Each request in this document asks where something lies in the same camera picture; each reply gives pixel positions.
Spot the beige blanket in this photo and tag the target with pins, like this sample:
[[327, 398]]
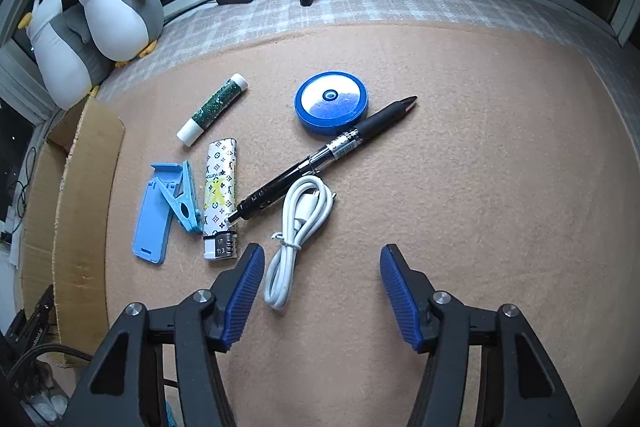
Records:
[[450, 207]]

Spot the light blue plastic stand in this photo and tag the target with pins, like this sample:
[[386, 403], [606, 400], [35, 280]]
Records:
[[150, 217]]

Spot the blue round tape measure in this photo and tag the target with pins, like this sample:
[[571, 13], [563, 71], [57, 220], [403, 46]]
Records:
[[330, 107]]

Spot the black gel pen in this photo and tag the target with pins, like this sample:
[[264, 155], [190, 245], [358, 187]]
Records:
[[340, 142]]

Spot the light blue plastic clip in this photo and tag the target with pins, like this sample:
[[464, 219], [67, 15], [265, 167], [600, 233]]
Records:
[[175, 192]]

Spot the grey white penguin plush toy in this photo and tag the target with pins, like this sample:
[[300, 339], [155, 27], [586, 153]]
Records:
[[115, 17], [55, 57]]

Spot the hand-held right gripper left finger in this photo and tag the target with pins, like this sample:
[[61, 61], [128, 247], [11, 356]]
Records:
[[245, 292]]

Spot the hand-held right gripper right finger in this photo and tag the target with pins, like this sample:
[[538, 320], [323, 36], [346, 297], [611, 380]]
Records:
[[400, 292]]

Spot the white patterned lighter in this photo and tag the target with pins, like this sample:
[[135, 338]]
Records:
[[220, 187]]

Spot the brown cardboard box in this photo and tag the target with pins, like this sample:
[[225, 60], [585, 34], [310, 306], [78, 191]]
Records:
[[85, 207]]

